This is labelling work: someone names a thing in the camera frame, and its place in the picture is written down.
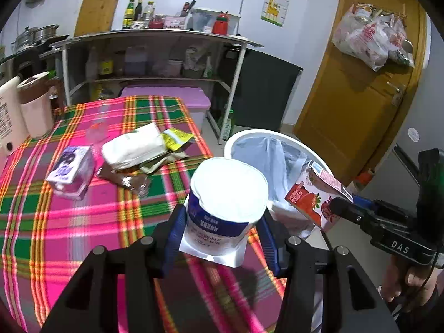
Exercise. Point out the clear plastic bottle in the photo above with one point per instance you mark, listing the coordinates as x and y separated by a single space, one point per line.
97 132

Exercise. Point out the black induction cooker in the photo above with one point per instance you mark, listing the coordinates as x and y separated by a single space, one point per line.
55 43

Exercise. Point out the white metal shelf unit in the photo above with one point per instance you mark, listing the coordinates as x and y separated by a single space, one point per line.
156 34

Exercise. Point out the wooden cutting board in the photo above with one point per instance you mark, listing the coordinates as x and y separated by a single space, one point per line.
99 10

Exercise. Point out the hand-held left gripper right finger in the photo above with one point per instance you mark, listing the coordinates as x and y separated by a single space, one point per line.
272 249

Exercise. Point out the green white spray bottle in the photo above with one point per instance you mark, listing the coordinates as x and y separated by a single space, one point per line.
208 67

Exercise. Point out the clear lidded plastic container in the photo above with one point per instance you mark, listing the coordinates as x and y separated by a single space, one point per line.
203 19

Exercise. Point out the steel pot with lid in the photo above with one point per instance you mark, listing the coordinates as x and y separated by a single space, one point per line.
47 32

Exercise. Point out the crumpled shelf plastic bags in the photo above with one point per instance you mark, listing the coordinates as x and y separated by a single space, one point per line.
194 59

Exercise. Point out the beige printed sachet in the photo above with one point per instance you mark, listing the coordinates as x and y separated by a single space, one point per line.
156 163

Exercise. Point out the brown crumpled wrapper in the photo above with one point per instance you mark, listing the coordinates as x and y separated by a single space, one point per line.
121 180

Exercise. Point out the person's right hand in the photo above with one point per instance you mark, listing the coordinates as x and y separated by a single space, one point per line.
412 279

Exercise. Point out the purple drink carton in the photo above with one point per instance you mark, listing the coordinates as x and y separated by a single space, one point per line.
71 170

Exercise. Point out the red strawberry drink carton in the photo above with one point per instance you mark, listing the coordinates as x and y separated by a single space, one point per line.
308 197

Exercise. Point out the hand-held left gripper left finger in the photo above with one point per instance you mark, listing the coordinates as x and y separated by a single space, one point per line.
173 246

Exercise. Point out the clear plastic bin liner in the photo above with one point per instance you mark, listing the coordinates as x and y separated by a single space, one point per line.
277 166

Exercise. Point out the pink jug brown lid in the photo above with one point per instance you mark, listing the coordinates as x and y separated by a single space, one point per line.
36 107

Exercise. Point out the wooden door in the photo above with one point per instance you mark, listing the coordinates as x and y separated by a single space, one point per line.
347 111

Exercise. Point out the red lidded jar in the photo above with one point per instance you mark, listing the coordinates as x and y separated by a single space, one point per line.
158 22

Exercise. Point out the green bottle yellow label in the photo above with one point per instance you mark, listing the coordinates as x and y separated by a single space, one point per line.
128 15

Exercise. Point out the pink knife holder with knives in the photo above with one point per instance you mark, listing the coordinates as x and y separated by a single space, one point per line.
173 22

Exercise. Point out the yellow green snack packet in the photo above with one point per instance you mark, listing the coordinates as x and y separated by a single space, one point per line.
177 138

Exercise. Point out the white plastic jug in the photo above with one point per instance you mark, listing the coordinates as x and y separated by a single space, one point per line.
92 64

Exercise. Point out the clear plastic food tub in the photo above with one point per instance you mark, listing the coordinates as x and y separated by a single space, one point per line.
170 68

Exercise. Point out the black ribbed cabinet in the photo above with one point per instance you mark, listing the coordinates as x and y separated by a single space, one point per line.
263 93

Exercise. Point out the white round trash bin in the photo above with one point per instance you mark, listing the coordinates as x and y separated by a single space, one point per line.
256 132

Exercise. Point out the steel steamer pot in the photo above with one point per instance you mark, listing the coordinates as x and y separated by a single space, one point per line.
24 38

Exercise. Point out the hanging plastic bags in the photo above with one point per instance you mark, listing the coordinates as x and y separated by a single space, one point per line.
367 40

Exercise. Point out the white plastic food bag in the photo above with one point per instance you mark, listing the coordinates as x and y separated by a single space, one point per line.
133 145

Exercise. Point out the bottle with yellow label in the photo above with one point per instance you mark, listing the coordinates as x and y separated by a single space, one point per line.
105 66

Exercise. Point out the large dark liquid jug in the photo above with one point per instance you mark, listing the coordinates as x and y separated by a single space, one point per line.
135 62

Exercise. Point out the white patterned bowl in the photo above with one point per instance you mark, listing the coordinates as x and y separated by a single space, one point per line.
138 25

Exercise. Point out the pink lidded storage box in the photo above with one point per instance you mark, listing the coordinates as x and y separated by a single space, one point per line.
166 97

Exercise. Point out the pink green plaid tablecloth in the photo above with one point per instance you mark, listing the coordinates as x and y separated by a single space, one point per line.
69 236

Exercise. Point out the red thermos bottle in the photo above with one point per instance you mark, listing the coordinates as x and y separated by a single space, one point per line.
221 26

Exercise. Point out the dark glass bottle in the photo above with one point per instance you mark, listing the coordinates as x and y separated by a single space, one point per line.
138 8

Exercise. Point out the white yogurt cup blue label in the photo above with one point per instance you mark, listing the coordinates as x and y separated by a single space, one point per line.
225 194

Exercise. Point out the green plastic bottle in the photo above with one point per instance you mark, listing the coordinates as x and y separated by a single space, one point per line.
228 126

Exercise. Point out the clear bottle yellow cap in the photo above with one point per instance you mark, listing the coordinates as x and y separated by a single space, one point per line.
149 12

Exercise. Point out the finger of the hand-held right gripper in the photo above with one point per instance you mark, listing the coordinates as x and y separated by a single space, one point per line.
364 202
347 208

